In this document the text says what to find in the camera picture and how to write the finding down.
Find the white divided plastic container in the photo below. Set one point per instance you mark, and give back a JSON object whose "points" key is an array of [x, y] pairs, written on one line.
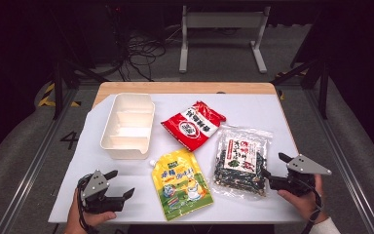
{"points": [[128, 130]]}

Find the red snack packet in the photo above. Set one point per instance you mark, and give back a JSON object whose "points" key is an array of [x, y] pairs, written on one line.
{"points": [[191, 125]]}

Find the person's left hand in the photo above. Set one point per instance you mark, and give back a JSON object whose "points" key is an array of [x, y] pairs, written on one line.
{"points": [[81, 221]]}

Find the person's right hand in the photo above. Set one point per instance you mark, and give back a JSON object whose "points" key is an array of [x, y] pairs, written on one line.
{"points": [[308, 204]]}

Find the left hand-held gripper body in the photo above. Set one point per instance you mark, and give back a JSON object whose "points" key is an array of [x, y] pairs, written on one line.
{"points": [[94, 188]]}

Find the yellow spouted pouch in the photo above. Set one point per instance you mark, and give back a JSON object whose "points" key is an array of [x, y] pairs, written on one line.
{"points": [[181, 185]]}

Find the white table sheet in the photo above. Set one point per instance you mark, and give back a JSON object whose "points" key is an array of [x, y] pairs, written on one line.
{"points": [[246, 110]]}

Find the wooden table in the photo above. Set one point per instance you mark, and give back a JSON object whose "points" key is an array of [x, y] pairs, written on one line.
{"points": [[181, 87]]}

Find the white metal stand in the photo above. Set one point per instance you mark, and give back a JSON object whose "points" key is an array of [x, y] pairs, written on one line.
{"points": [[224, 21]]}

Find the yellow and black floor tape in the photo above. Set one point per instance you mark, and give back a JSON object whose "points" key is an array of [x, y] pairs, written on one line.
{"points": [[47, 96], [282, 94]]}

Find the black metal stand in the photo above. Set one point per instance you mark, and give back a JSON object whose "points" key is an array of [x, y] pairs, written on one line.
{"points": [[323, 87], [58, 87]]}

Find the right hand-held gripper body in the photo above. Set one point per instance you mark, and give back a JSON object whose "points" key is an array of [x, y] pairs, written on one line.
{"points": [[305, 167]]}

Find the clear bag of dried seaweed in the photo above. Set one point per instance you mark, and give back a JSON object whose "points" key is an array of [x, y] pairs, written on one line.
{"points": [[242, 159]]}

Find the aluminium floor rail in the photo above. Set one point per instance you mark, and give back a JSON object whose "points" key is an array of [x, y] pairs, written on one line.
{"points": [[347, 175], [29, 178]]}

